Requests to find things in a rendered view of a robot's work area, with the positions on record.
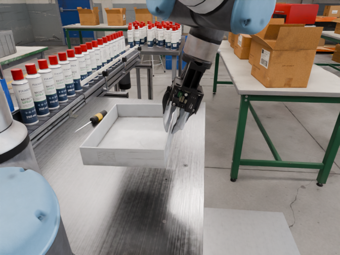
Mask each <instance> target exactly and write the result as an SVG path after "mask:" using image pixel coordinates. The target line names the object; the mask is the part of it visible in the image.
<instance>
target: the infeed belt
mask: <svg viewBox="0 0 340 255"><path fill-rule="evenodd" d="M79 96H81V94H76V96H75V97H72V98H68V102H66V103H63V104H59V106H60V108H59V109H56V110H49V112H50V115H49V116H47V117H43V118H38V121H39V123H38V124H36V125H34V126H26V128H27V130H28V134H29V135H30V134H31V133H32V132H33V131H35V130H36V129H37V128H39V127H40V126H41V125H43V124H44V123H45V122H47V121H48V120H49V119H50V118H52V117H53V116H54V115H56V114H57V113H58V112H60V111H61V110H62V109H64V108H65V107H66V106H68V105H69V104H70V103H72V102H73V101H74V100H75V99H77V98H78V97H79Z"/></svg>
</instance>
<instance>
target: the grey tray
mask: <svg viewBox="0 0 340 255"><path fill-rule="evenodd" d="M176 120H177V108H176V110H175V112H173V113H172V119H171V121H170V124H169V128H168V131H167V133H166V131H165V129H164V125H163V106H162V104H115V105H114V106H113V107H112V108H111V110H110V111H109V112H108V113H107V114H106V116H105V117H104V118H103V119H102V120H101V122H100V123H99V124H98V125H97V126H96V128H95V129H94V130H93V131H92V132H91V134H90V135H89V136H88V137H87V138H86V140H85V141H84V142H83V143H82V144H81V145H80V147H79V150H80V154H81V158H82V162H83V165H99V166H127V167H154V168H166V164H167V159H168V155H169V150H170V147H171V143H172V138H173V134H172V129H173V126H174V124H175V123H176Z"/></svg>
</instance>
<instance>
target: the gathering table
mask: <svg viewBox="0 0 340 255"><path fill-rule="evenodd" d="M184 44H185V36H181V44H180V46H179V49H178V50H176V51H171V50H166V49H165V47H163V48H159V47H156V45H155V46H154V47H153V48H151V49H150V48H148V42H147V43H146V44H145V45H144V46H141V47H142V50H141V51H140V52H141V55H170V56H172V79H174V78H175V77H177V56H179V67H178V77H180V76H181V73H182V59H181V57H182V48H183V46H184ZM125 46H128V38H125ZM136 77H137V93H138V99H141V81H140V69H139V68H136Z"/></svg>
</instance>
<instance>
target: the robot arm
mask: <svg viewBox="0 0 340 255"><path fill-rule="evenodd" d="M146 5H147V8H148V11H149V12H150V13H151V14H152V15H153V16H156V17H159V18H161V19H162V20H168V21H172V22H176V23H179V24H183V25H186V26H190V27H191V28H190V31H189V33H188V36H187V39H186V42H185V45H184V48H183V51H184V53H183V55H182V57H181V59H182V60H183V61H185V62H186V65H185V67H184V69H183V71H182V73H181V76H180V77H178V76H177V77H175V78H174V79H172V85H171V86H167V89H166V91H165V93H164V95H163V99H162V106H163V125H164V129H165V131H166V133H167V131H168V128H169V124H170V121H171V119H172V113H173V112H175V110H176V107H180V115H179V116H178V117H177V122H176V123H175V124H174V126H173V129H172V134H174V133H176V132H177V131H179V130H183V128H184V126H185V123H186V122H187V121H188V118H189V117H190V116H191V115H192V114H194V113H195V114H196V113H197V110H198V108H199V106H200V103H201V101H202V98H203V96H204V93H203V89H202V86H200V84H199V83H200V80H201V78H202V76H203V73H205V70H206V69H210V68H211V65H212V62H213V61H214V60H215V57H216V54H217V53H218V54H219V53H220V52H221V50H220V49H219V47H220V45H221V43H222V40H223V38H224V35H225V33H226V31H227V32H232V33H233V34H248V35H253V34H257V33H259V32H260V31H262V30H263V29H264V28H265V27H266V26H267V24H268V23H269V21H270V19H271V16H272V14H273V12H274V9H275V5H276V0H146ZM0 255H75V254H74V253H73V252H72V250H71V247H70V244H69V241H68V237H67V234H66V231H65V228H64V224H63V221H62V218H61V215H60V207H59V202H58V199H57V196H56V194H55V192H54V190H53V189H52V187H51V186H50V185H49V183H48V181H47V180H46V179H45V178H44V177H43V176H42V174H41V171H40V169H39V167H38V164H37V161H36V158H35V154H34V151H33V147H32V144H31V140H30V137H29V134H28V130H27V128H26V126H25V125H24V124H23V123H21V122H18V121H16V120H13V119H12V117H11V114H10V111H9V108H8V105H7V101H6V98H5V95H4V92H3V88H2V85H1V82H0Z"/></svg>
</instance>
